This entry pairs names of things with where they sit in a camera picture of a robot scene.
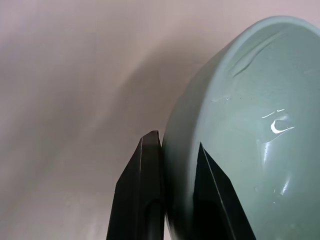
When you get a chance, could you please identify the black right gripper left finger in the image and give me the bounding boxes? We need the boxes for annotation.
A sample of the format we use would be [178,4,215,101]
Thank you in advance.
[105,130,168,240]

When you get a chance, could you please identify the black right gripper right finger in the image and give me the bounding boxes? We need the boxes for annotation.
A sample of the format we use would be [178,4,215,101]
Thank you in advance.
[193,142,257,240]

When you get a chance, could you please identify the pale green bowl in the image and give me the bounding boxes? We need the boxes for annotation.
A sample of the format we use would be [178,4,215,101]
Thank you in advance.
[161,15,320,240]

